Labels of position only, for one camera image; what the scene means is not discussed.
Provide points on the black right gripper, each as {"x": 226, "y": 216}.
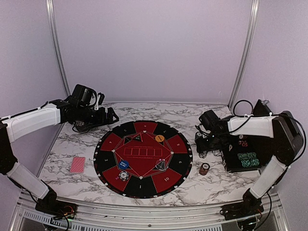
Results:
{"x": 201, "y": 147}

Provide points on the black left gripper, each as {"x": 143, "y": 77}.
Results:
{"x": 101, "y": 120}

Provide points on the white blue chip stack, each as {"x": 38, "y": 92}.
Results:
{"x": 203, "y": 154}

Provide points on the red brown chip stack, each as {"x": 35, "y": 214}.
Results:
{"x": 204, "y": 169}

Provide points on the orange big blind button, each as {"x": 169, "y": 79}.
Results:
{"x": 159, "y": 138}

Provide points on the blue small blind button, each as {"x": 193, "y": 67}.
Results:
{"x": 123, "y": 165}

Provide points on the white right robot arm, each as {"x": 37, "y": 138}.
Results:
{"x": 292, "y": 144}

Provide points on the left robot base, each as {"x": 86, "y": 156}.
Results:
{"x": 59, "y": 209}

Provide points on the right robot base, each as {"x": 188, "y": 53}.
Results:
{"x": 241, "y": 209}

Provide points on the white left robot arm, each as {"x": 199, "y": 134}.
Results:
{"x": 17, "y": 127}

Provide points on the black poker chip case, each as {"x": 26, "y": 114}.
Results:
{"x": 247, "y": 152}

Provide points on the red playing card deck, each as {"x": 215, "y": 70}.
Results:
{"x": 78, "y": 165}

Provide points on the clear round dealer button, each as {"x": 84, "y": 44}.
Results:
{"x": 161, "y": 165}

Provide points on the round red black poker mat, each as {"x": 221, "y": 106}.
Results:
{"x": 143, "y": 182}

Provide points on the right aluminium frame post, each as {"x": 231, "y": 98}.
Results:
{"x": 246, "y": 50}

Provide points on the aluminium frame post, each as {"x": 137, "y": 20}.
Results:
{"x": 246, "y": 50}
{"x": 56, "y": 46}

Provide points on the left aluminium frame post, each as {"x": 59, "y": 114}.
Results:
{"x": 56, "y": 46}

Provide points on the aluminium front rail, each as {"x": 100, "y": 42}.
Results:
{"x": 105, "y": 217}

